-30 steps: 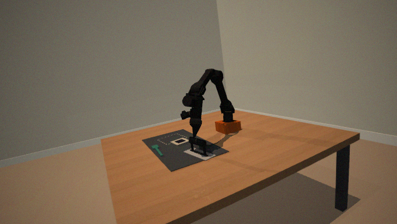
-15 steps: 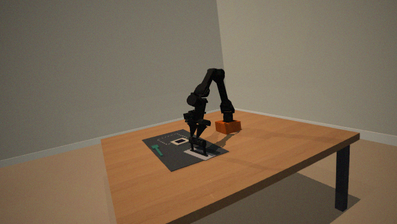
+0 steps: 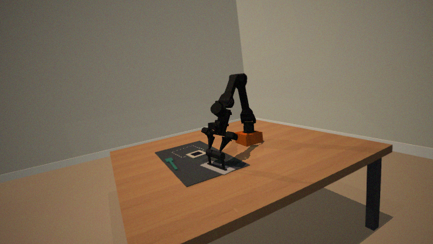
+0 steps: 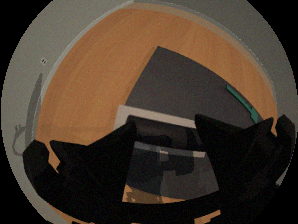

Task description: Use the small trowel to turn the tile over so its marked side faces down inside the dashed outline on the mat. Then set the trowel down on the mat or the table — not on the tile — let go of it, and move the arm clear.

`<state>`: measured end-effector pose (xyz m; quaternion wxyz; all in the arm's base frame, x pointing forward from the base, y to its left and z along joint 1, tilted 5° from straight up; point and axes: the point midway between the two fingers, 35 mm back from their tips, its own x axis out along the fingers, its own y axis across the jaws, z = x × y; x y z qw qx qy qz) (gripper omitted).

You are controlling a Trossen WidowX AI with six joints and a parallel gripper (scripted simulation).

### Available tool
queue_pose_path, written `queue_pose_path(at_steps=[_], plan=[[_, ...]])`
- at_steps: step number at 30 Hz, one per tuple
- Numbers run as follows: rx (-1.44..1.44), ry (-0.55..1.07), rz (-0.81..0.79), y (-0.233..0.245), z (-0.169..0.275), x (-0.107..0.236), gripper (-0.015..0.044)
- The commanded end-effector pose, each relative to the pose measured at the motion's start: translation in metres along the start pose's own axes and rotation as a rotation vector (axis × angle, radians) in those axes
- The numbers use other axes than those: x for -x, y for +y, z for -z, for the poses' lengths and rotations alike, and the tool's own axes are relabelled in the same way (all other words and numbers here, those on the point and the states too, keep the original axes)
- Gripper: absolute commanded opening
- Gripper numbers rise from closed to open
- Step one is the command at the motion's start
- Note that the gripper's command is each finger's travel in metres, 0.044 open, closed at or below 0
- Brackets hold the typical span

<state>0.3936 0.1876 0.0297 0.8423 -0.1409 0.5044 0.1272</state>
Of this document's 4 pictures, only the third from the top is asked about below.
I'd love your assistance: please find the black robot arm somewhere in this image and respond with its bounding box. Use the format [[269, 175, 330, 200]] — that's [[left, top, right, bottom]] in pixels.
[[208, 73, 256, 133]]

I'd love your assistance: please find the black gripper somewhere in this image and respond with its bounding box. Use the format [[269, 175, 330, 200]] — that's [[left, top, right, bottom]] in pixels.
[[201, 118, 238, 152]]

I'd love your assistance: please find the dark grey mat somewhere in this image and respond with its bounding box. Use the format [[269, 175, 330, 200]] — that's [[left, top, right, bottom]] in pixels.
[[155, 141, 249, 187]]

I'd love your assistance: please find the beige square tile with dark centre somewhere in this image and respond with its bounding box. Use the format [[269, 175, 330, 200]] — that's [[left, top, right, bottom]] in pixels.
[[186, 150, 206, 159]]

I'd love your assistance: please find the green small trowel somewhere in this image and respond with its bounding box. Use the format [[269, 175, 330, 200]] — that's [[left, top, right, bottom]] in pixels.
[[165, 158, 178, 171]]

